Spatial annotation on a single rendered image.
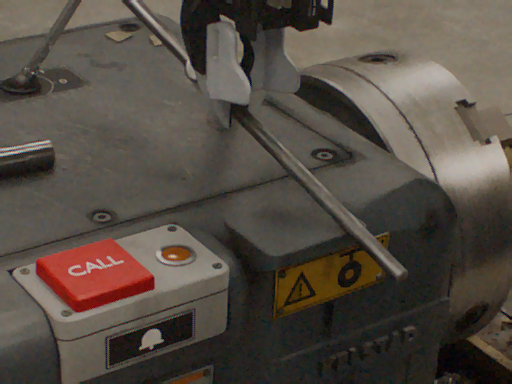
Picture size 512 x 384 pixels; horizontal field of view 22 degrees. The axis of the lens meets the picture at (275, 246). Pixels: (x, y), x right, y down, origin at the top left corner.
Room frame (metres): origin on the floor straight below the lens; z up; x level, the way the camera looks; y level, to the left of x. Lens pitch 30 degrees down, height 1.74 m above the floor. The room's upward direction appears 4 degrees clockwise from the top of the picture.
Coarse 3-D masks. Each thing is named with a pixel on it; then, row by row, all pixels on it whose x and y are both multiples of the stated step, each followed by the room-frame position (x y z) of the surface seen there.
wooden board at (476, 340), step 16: (496, 320) 1.32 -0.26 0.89; (480, 336) 1.28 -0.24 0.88; (496, 336) 1.29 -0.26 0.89; (448, 352) 1.27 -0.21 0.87; (464, 352) 1.25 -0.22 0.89; (480, 352) 1.23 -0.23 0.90; (496, 352) 1.22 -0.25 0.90; (464, 368) 1.24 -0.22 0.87; (480, 368) 1.22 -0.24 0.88; (496, 368) 1.21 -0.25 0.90
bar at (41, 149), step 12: (24, 144) 0.92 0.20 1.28; (36, 144) 0.92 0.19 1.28; (48, 144) 0.93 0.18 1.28; (0, 156) 0.90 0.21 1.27; (12, 156) 0.91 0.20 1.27; (24, 156) 0.91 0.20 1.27; (36, 156) 0.92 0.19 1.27; (48, 156) 0.92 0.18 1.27; (0, 168) 0.90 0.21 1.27; (12, 168) 0.90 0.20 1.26; (24, 168) 0.91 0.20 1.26; (36, 168) 0.92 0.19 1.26
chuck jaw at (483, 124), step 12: (468, 108) 1.18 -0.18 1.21; (492, 108) 1.21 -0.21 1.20; (468, 120) 1.17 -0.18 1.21; (480, 120) 1.18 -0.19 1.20; (492, 120) 1.20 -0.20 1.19; (504, 120) 1.21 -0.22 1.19; (468, 132) 1.16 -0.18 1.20; (480, 132) 1.16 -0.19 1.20; (492, 132) 1.19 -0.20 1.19; (504, 132) 1.19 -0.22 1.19; (480, 144) 1.15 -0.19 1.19; (504, 144) 1.20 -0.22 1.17
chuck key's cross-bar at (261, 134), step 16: (128, 0) 1.02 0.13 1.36; (144, 16) 1.01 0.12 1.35; (160, 32) 1.00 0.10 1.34; (176, 48) 0.99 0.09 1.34; (240, 112) 0.95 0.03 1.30; (256, 128) 0.93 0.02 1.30; (272, 144) 0.92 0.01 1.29; (288, 160) 0.90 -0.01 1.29; (304, 176) 0.89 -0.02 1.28; (320, 192) 0.88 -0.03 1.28; (336, 208) 0.86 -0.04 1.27; (352, 224) 0.85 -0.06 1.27; (368, 240) 0.84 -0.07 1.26; (384, 256) 0.82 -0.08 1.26; (400, 272) 0.81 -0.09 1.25
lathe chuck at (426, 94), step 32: (320, 64) 1.24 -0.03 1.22; (352, 64) 1.22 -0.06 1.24; (384, 64) 1.22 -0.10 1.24; (416, 64) 1.23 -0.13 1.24; (416, 96) 1.17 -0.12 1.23; (448, 96) 1.18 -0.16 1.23; (416, 128) 1.13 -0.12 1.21; (448, 128) 1.14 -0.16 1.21; (448, 160) 1.12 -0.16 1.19; (480, 160) 1.13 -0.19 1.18; (448, 192) 1.09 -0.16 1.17; (480, 192) 1.11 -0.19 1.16; (480, 224) 1.10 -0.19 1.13; (480, 256) 1.09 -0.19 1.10; (448, 288) 1.07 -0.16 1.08; (480, 288) 1.09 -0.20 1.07; (448, 320) 1.08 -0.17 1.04; (480, 320) 1.12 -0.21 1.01
